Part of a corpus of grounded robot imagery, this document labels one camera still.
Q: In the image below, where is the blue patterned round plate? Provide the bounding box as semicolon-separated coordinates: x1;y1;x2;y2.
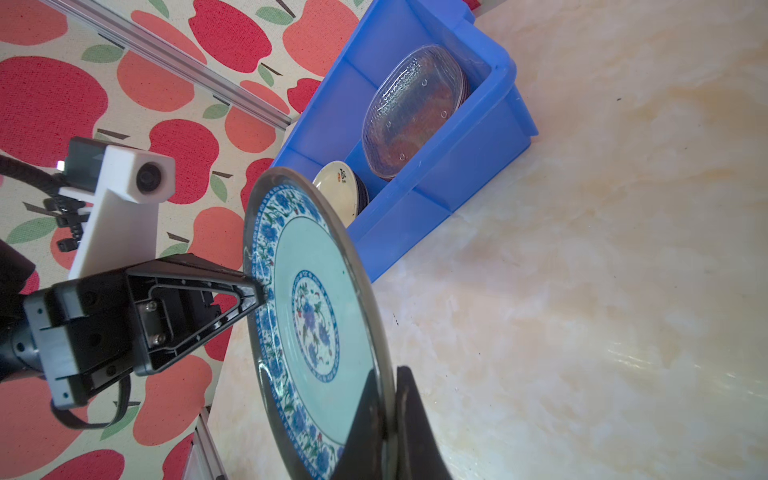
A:
243;167;397;479

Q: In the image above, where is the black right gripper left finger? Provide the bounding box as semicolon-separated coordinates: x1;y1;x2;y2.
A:
331;370;384;480

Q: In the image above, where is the black round plate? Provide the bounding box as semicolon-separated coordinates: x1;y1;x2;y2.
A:
354;173;370;216

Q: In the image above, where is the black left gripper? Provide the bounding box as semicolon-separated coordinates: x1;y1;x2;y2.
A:
1;254;266;411

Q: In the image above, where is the cream yellow round plate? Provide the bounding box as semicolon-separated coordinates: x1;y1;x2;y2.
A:
312;161;360;227

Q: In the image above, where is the blue plastic bin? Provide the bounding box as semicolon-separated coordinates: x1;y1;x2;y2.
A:
275;1;537;279

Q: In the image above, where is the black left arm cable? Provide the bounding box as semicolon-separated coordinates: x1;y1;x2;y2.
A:
0;154;133;431

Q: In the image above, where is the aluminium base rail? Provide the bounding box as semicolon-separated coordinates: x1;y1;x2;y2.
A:
182;407;228;480

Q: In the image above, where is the clear glass plate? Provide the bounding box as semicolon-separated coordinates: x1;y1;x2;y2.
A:
361;44;470;181

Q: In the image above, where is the aluminium left corner post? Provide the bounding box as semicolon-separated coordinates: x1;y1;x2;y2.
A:
44;0;292;130

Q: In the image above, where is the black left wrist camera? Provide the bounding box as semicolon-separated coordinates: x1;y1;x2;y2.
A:
59;137;176;280

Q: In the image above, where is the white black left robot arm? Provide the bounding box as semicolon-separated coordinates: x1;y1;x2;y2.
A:
1;244;266;419

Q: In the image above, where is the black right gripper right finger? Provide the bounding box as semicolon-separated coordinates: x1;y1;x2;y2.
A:
395;366;452;480

